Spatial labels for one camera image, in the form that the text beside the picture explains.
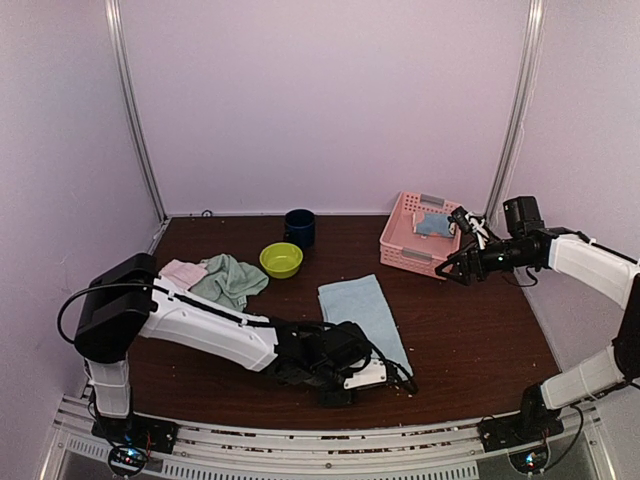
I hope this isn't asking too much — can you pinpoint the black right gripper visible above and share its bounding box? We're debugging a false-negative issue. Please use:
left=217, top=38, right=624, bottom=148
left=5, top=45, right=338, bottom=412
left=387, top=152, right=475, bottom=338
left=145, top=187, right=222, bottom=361
left=435, top=237, right=533, bottom=286

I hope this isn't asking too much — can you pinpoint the patterned blue pastel towel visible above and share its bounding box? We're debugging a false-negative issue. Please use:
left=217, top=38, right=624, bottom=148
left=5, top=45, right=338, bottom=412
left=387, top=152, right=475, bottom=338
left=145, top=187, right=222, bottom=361
left=412, top=211, right=459, bottom=238

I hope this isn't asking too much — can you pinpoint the light blue towel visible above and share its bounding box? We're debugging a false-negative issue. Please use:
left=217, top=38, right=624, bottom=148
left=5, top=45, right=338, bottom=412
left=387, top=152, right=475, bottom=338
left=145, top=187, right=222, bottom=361
left=318, top=274, right=413, bottom=375

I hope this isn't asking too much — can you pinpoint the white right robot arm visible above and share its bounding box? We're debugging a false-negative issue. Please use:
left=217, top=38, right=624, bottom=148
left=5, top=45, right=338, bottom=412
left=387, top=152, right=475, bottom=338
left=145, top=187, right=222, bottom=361
left=435, top=196, right=639, bottom=451

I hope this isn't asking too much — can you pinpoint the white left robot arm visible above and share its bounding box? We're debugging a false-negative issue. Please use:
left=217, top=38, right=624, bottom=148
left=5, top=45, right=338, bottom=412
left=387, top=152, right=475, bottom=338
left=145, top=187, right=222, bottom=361
left=66, top=253, right=389, bottom=444

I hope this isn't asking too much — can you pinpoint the pink perforated plastic basket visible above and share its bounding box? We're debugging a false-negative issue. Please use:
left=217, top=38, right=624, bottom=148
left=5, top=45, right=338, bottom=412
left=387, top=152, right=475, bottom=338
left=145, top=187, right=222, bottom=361
left=379, top=191, right=461, bottom=280

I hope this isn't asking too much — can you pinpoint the lime green bowl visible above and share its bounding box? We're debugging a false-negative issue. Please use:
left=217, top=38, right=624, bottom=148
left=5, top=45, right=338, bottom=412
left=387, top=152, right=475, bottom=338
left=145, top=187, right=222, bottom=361
left=259, top=242, right=304, bottom=279

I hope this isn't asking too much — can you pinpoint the mint green towel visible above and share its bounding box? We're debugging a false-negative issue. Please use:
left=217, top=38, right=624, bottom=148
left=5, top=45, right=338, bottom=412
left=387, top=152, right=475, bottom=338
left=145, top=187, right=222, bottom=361
left=189, top=254, right=269, bottom=312

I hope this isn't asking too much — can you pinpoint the dark blue mug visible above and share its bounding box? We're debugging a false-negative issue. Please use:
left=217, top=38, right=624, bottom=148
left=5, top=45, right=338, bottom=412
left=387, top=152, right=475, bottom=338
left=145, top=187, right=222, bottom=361
left=283, top=209, right=316, bottom=250

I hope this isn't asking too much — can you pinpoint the pink towel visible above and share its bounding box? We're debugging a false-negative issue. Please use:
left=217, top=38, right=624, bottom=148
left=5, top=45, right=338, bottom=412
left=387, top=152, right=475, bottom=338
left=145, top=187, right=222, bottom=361
left=159, top=259, right=208, bottom=290

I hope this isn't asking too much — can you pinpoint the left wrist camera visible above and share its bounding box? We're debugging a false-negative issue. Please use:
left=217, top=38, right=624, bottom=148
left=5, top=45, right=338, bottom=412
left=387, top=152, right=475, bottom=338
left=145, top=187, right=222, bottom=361
left=342, top=359, right=388, bottom=390

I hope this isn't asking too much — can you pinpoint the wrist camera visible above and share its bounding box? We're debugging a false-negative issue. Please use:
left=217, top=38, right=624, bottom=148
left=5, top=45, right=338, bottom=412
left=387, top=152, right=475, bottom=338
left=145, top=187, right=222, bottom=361
left=342, top=359, right=388, bottom=390
left=450, top=206, right=490, bottom=250

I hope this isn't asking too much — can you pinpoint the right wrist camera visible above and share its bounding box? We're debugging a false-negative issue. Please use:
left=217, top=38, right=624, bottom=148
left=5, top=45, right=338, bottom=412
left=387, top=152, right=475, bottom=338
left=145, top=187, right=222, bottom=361
left=450, top=206, right=490, bottom=250

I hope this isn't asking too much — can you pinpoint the right aluminium frame post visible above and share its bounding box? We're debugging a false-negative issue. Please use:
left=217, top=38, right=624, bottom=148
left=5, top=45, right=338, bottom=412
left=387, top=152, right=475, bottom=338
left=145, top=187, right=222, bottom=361
left=485, top=0, right=546, bottom=226

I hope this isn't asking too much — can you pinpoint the aluminium frame post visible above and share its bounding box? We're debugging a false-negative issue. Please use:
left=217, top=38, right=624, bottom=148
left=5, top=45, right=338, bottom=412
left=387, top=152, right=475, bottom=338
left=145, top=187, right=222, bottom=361
left=104, top=0, right=168, bottom=223
left=485, top=0, right=546, bottom=226

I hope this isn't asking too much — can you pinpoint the aluminium front rail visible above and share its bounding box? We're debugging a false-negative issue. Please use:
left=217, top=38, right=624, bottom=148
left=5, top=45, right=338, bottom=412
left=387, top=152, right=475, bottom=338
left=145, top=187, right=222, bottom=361
left=49, top=394, right=616, bottom=480

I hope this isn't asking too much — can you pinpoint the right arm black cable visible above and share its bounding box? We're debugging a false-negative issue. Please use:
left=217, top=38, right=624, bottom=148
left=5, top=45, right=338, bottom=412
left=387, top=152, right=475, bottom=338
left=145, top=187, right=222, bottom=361
left=542, top=399, right=584, bottom=474

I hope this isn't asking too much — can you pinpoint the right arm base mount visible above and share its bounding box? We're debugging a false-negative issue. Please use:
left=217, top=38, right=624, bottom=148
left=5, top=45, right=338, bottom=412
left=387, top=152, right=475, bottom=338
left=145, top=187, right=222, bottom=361
left=477, top=413, right=564, bottom=476

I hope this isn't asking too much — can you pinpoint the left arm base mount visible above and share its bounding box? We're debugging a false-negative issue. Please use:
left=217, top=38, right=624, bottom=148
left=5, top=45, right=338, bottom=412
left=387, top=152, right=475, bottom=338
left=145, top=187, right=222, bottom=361
left=91, top=414, right=179, bottom=477

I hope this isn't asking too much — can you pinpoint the left aluminium frame post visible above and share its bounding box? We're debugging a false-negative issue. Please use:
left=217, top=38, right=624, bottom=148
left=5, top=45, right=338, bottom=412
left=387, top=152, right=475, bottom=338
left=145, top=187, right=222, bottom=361
left=104, top=0, right=168, bottom=223

